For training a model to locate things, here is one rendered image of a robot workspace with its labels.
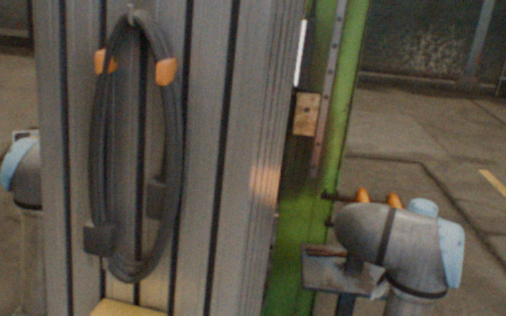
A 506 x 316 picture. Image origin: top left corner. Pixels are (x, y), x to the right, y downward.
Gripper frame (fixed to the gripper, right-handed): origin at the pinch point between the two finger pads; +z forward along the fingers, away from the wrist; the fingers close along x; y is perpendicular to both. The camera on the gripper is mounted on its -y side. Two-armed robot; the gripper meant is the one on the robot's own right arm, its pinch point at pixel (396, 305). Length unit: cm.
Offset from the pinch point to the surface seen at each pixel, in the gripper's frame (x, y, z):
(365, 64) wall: -18, -675, 64
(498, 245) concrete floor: 99, -235, 93
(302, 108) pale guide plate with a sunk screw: -43, -62, -36
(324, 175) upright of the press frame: -30, -68, -7
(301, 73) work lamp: -45, -60, -50
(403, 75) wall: 41, -691, 75
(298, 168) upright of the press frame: -41, -65, -10
